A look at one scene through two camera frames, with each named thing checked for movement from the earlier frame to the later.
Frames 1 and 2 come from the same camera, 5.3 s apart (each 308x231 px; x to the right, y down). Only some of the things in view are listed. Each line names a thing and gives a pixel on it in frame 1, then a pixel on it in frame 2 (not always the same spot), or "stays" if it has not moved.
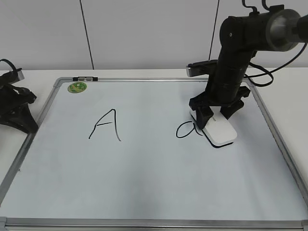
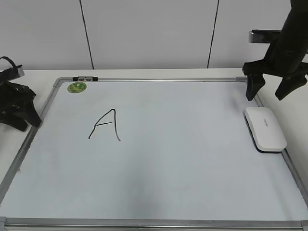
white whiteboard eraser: (218, 129) to (266, 134)
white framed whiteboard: (119, 154) stays
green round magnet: (77, 87) stays
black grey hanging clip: (85, 79) stays
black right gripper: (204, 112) to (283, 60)
